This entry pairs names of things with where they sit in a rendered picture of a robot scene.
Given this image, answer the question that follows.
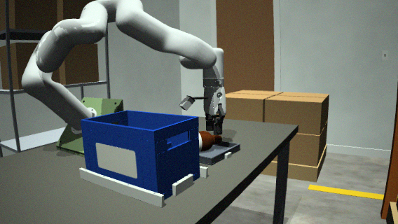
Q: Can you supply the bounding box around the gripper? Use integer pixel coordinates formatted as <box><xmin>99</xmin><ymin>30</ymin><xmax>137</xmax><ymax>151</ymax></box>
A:
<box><xmin>203</xmin><ymin>86</ymin><xmax>226</xmax><ymax>135</ymax></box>

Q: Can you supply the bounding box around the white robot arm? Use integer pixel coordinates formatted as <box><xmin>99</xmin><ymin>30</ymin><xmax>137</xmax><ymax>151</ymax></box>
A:
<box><xmin>22</xmin><ymin>0</ymin><xmax>224</xmax><ymax>135</ymax></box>

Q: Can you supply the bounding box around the blue plastic crate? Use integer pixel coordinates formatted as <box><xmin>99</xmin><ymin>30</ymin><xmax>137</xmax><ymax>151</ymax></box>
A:
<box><xmin>83</xmin><ymin>110</ymin><xmax>200</xmax><ymax>200</ymax></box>

